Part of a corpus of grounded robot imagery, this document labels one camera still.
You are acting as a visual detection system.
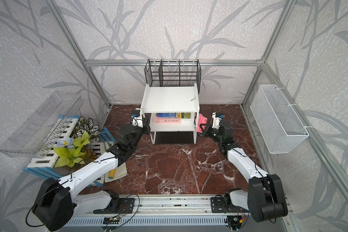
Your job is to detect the white two-tier bookshelf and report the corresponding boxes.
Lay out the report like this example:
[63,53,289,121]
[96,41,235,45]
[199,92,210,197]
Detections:
[141,84,200,144]

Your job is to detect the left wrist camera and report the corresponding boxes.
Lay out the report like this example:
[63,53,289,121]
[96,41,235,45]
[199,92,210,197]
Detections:
[131,108,144,128]

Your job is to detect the yellow item on beige cloth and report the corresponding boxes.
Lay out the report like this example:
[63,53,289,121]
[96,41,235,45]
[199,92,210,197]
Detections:
[104,163,128,183]

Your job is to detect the white mesh wall basket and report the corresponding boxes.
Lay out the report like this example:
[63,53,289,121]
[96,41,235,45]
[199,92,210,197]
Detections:
[250,85,309,154]

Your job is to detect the clear plastic wall tray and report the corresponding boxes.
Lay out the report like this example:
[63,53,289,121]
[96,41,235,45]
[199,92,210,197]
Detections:
[0,91,83,158]

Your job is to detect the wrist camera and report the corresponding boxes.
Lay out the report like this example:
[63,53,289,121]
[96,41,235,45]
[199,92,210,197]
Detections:
[212,112,224,129]
[131,108,144,128]

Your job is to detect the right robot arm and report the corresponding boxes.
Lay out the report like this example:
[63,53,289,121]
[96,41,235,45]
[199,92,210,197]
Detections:
[199,118,288,222]

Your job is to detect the white blue picket crate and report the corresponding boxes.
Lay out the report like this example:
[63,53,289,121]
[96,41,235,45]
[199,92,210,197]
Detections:
[23,115,116,187]

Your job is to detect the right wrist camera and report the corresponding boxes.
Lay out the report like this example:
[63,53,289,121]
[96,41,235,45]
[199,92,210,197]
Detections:
[212,112,224,129]

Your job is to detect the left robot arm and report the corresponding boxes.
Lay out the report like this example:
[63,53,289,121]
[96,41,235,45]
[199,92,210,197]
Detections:
[28,115,150,232]

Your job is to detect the striped leaf plant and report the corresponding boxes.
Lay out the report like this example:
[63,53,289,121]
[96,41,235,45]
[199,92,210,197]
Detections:
[71,117,101,143]

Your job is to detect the green artificial plant with flower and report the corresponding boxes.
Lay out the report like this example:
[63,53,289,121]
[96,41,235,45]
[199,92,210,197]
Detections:
[53,131,90,168]

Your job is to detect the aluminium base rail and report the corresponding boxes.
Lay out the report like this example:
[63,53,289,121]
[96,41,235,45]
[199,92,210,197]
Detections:
[55,193,293,218]

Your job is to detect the pink fluffy cloth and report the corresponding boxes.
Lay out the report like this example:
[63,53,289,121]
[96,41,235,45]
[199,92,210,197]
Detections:
[196,114,207,134]

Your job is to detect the black wire wall basket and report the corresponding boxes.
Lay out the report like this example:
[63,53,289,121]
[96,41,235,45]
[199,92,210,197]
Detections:
[144,60,202,91]

